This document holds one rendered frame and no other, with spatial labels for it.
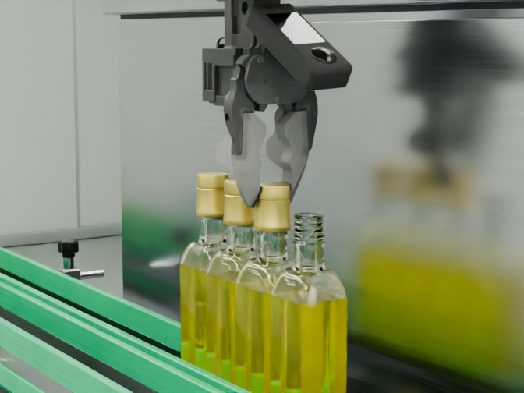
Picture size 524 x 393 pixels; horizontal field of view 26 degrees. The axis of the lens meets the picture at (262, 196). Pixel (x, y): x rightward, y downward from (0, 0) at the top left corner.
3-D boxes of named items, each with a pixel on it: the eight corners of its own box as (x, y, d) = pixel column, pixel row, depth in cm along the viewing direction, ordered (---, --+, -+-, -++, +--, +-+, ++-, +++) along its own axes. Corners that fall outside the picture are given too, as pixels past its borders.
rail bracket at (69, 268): (110, 327, 168) (108, 238, 167) (67, 334, 165) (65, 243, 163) (98, 321, 172) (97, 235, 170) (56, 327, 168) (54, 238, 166)
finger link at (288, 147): (282, 192, 116) (270, 103, 114) (317, 199, 111) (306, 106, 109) (257, 199, 115) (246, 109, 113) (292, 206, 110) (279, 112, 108)
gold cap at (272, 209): (298, 229, 109) (298, 184, 108) (267, 233, 107) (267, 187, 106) (277, 224, 112) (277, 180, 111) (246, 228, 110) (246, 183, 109)
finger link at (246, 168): (226, 202, 113) (238, 109, 112) (259, 209, 108) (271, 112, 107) (199, 200, 111) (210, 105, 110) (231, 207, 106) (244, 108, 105)
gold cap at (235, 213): (265, 223, 114) (265, 180, 113) (235, 226, 112) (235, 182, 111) (246, 218, 117) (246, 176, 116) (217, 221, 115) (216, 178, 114)
